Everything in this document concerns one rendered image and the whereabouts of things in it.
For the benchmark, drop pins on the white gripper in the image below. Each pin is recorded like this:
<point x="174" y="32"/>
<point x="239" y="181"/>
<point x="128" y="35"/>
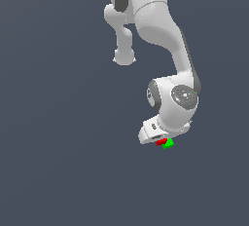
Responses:
<point x="149" y="131"/>

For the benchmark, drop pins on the red cube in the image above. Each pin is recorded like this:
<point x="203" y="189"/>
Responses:
<point x="161" y="142"/>

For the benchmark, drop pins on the green cube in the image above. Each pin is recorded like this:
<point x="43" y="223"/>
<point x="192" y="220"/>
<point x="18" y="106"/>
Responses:
<point x="168" y="144"/>

